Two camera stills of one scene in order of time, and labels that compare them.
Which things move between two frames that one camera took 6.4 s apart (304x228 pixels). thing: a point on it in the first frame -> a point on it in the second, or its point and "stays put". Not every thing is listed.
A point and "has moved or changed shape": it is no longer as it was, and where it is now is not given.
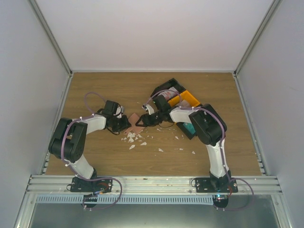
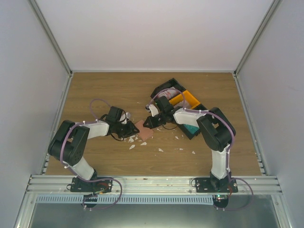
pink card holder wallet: [133, 119] has moved or changed shape
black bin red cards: [169, 89] stays put
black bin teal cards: [187, 129] stays put
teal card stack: [190, 127] stays put
